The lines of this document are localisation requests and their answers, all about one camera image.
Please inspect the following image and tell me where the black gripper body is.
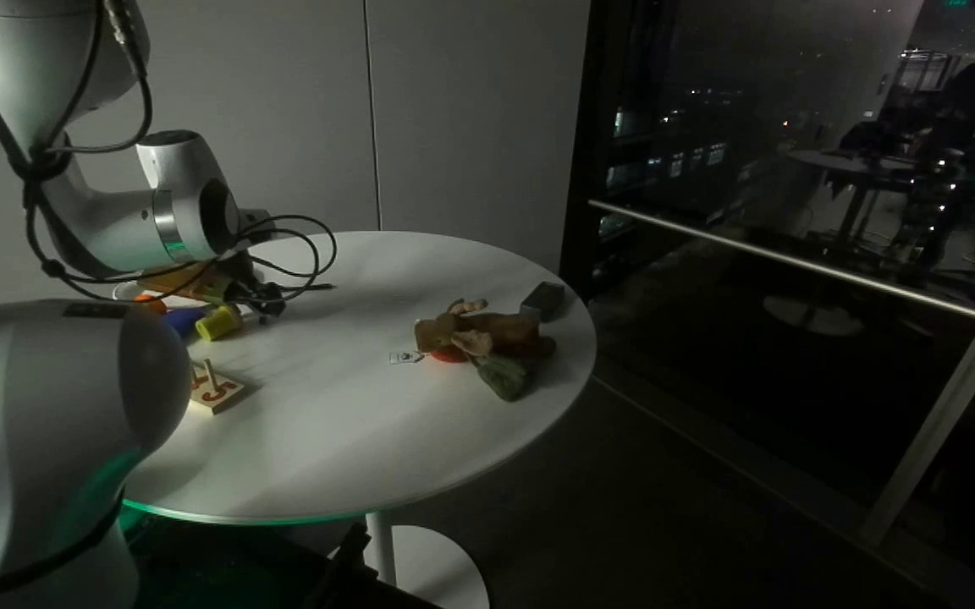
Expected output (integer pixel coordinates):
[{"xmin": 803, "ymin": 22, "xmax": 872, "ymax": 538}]
[{"xmin": 213, "ymin": 250, "xmax": 286, "ymax": 320}]

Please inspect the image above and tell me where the yellow-green cylinder toy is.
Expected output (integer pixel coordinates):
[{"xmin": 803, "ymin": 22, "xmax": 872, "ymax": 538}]
[{"xmin": 191, "ymin": 301, "xmax": 246, "ymax": 345}]

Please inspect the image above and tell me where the brown plush toy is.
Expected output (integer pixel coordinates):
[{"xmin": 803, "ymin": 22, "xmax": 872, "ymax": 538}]
[{"xmin": 413, "ymin": 296, "xmax": 559, "ymax": 366}]

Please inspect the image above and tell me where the blue block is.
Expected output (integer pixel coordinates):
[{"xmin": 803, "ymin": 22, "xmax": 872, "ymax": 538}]
[{"xmin": 161, "ymin": 305, "xmax": 202, "ymax": 340}]

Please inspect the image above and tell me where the orange toy fruit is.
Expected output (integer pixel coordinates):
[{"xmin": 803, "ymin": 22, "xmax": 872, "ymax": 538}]
[{"xmin": 129, "ymin": 287, "xmax": 168, "ymax": 320}]

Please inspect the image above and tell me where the wooden peg board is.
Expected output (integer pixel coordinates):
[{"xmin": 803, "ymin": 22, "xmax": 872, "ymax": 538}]
[{"xmin": 185, "ymin": 357, "xmax": 250, "ymax": 419}]

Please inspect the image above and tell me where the grey rectangular block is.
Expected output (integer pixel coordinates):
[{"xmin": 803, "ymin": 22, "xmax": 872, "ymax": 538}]
[{"xmin": 518, "ymin": 280, "xmax": 572, "ymax": 329}]

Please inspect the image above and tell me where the white window mullion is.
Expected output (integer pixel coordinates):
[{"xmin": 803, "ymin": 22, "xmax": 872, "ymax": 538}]
[{"xmin": 856, "ymin": 250, "xmax": 975, "ymax": 553}]

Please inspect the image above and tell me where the yellowish wrist camera bar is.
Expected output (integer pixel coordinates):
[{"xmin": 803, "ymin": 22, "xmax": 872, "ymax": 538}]
[{"xmin": 136, "ymin": 266, "xmax": 230, "ymax": 301}]

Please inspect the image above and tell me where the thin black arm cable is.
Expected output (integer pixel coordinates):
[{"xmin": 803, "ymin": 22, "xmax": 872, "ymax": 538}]
[{"xmin": 10, "ymin": 0, "xmax": 341, "ymax": 314}]

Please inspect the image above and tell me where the white table pedestal base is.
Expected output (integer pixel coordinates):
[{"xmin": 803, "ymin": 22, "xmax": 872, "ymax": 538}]
[{"xmin": 362, "ymin": 513, "xmax": 495, "ymax": 609}]

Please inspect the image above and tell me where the white horizontal window rail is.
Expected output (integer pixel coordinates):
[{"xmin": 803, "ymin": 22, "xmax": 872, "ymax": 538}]
[{"xmin": 585, "ymin": 196, "xmax": 975, "ymax": 337}]

